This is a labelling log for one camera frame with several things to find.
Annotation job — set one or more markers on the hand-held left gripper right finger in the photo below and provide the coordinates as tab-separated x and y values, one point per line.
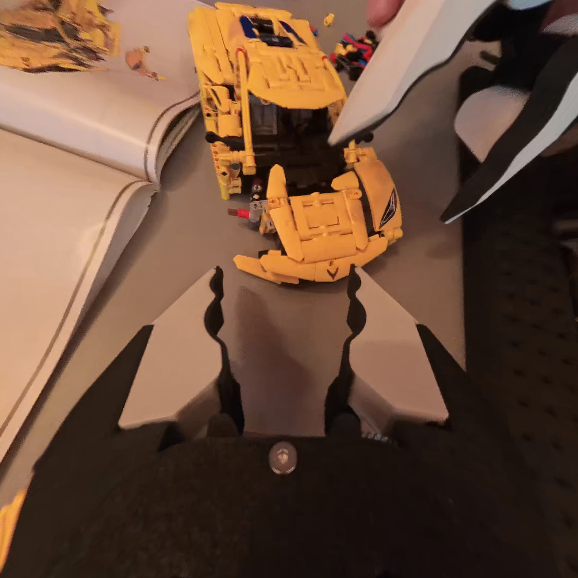
393	370

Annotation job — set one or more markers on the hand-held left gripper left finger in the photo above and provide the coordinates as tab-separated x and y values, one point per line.
176	370

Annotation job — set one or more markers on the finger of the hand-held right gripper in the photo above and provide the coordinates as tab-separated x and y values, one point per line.
542	117
406	58

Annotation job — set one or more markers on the yellow toy brick panel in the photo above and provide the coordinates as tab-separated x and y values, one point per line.
379	180

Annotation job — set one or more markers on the yellow toy brick car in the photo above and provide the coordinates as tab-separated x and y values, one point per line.
280	67

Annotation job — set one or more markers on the grey desk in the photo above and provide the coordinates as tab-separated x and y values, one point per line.
280	338

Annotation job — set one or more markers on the person's right hand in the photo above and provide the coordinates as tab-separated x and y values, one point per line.
384	11

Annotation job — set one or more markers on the pile of red black bricks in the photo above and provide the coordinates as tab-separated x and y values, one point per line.
356	49

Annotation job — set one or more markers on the small yellow toy connector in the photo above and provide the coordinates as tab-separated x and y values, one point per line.
329	19

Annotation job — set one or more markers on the open instruction booklet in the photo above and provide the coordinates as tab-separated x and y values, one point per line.
54	225

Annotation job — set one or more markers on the small yellow toy brick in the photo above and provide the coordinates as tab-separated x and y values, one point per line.
11	519

